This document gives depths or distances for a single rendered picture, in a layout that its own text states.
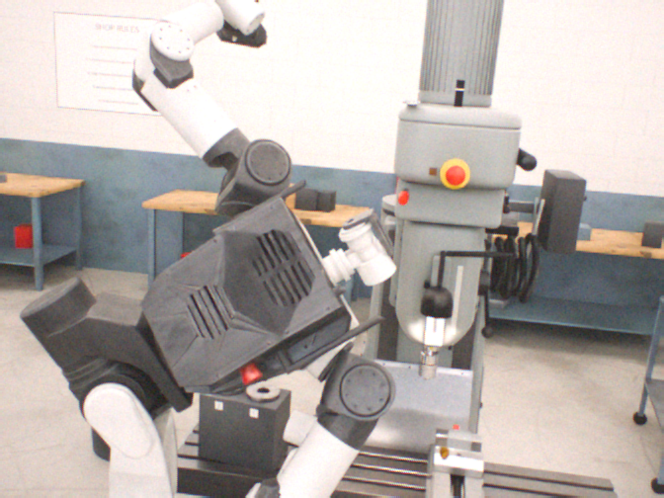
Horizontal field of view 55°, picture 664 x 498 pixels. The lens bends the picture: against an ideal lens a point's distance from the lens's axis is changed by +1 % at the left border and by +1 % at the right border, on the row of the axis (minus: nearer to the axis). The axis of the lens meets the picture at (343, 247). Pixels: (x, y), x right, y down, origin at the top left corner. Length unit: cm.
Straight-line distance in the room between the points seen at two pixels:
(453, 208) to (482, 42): 48
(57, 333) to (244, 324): 32
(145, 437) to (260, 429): 62
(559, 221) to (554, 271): 425
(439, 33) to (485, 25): 12
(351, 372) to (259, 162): 39
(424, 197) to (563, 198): 49
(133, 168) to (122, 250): 82
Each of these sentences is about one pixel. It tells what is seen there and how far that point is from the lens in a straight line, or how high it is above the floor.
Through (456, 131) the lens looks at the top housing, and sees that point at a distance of 135.
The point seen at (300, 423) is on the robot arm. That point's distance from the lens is 137.
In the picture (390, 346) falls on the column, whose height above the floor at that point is 112.
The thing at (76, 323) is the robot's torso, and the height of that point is 151.
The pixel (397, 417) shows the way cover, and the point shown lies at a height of 92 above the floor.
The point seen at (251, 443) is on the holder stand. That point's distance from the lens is 179.
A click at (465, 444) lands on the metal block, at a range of 178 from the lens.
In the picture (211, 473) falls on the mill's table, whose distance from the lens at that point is 183.
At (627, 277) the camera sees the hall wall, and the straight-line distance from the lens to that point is 623.
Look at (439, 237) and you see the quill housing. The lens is 151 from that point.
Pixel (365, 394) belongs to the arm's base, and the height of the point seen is 144.
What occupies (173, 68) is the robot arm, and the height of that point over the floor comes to 192.
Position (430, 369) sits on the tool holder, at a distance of 169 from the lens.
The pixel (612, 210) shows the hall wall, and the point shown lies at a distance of 605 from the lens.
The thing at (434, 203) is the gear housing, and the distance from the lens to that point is 146.
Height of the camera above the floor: 192
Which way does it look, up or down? 14 degrees down
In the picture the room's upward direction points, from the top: 4 degrees clockwise
